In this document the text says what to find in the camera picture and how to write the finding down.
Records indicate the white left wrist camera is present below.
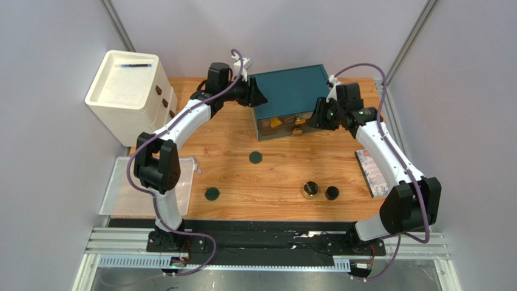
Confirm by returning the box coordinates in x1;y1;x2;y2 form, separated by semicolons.
232;55;253;76

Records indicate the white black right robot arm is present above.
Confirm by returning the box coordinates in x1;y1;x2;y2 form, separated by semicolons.
308;82;442;241

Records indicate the floral pink palette box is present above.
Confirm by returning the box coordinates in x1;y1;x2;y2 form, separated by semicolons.
355;149;389;198

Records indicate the orange tube white cap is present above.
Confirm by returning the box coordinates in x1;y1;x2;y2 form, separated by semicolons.
269;118;283;128

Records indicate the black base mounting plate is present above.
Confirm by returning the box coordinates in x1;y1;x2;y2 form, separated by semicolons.
146;230;387;256

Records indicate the gold rim powder jar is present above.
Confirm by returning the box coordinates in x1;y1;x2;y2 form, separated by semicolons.
302;181;319;199

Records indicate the clear acrylic drawer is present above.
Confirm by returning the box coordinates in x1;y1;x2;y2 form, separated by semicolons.
257;112;312;130
257;124;320;141

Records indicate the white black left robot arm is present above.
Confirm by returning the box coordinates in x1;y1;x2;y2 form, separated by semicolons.
133;58;268;250

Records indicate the black round jar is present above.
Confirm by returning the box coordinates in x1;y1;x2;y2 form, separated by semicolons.
325;186;340;201

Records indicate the white storage cabinet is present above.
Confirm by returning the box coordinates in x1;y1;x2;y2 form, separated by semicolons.
85;50;178;147

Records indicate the aluminium rail frame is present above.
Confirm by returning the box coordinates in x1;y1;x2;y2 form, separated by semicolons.
73;227;461;290

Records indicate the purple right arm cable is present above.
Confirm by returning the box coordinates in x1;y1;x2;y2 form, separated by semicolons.
329;62;431;282

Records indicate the dark green round compact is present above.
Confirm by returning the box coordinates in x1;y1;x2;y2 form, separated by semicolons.
204;187;220;201
249;151;263;164

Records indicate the teal drawer organizer box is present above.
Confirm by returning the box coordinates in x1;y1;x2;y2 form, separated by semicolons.
252;64;329;135

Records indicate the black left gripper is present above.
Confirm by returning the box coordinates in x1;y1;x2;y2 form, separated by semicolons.
220;74;268;108

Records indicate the clear plastic zip pouch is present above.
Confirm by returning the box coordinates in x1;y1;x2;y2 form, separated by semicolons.
98;156;202;216

